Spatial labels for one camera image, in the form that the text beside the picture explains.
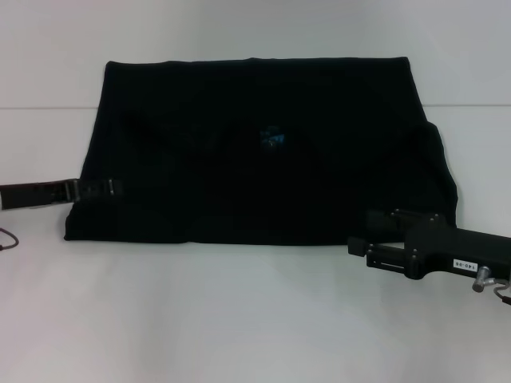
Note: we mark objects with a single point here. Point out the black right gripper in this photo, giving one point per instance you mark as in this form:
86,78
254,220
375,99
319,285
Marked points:
459,251

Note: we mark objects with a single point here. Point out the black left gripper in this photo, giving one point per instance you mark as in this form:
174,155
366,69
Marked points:
32,195

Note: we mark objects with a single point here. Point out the black shirt with FREE print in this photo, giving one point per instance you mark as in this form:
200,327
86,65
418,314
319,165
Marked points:
255,179

